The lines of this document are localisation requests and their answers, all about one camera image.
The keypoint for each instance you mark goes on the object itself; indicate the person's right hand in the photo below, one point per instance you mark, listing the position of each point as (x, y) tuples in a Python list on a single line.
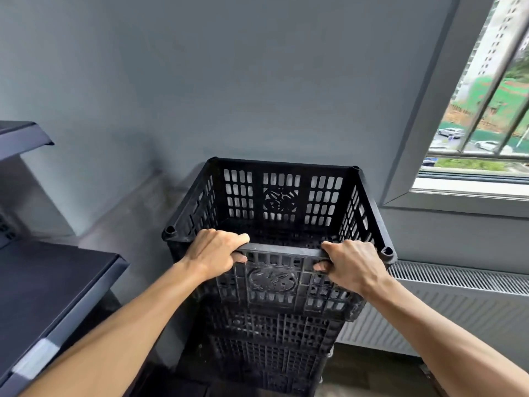
[(357, 266)]

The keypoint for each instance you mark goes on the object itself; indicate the person's left hand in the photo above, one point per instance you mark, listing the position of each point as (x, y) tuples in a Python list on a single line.
[(210, 254)]

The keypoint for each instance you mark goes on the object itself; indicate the person's left thumb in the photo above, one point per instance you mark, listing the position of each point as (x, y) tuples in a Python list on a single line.
[(239, 258)]

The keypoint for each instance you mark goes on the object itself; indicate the person's right thumb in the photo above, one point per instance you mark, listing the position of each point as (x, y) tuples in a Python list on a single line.
[(321, 266)]

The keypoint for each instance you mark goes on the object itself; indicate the black perforated plastic crate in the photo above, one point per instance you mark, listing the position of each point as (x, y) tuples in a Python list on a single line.
[(272, 324), (268, 363), (281, 287)]

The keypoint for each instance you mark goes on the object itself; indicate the person's left forearm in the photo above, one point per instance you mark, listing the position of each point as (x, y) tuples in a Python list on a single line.
[(124, 326)]

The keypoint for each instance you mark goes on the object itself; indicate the person's right forearm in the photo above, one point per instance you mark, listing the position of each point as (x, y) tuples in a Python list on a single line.
[(438, 339)]

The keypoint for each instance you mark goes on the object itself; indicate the white panel radiator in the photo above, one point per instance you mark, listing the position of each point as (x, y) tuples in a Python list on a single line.
[(454, 310)]

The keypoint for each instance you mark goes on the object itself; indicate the grey framed window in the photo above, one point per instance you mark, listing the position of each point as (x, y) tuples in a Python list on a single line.
[(417, 161)]

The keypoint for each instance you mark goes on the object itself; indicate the white parked car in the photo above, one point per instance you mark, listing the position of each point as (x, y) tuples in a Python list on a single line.
[(489, 146), (451, 132)]

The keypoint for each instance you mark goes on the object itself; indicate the grey window security bars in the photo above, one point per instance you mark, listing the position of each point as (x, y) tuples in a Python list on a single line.
[(491, 84)]

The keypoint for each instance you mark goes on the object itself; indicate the tall pale apartment building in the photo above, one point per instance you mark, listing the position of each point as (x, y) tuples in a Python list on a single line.
[(489, 45)]

